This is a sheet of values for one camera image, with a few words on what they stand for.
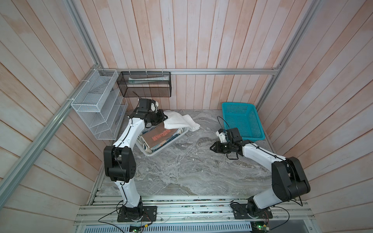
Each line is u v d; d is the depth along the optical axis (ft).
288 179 1.46
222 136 2.77
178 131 3.31
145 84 3.43
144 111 2.28
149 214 2.41
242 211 2.40
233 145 2.26
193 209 2.49
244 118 3.80
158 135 3.22
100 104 2.29
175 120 3.19
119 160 1.66
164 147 2.91
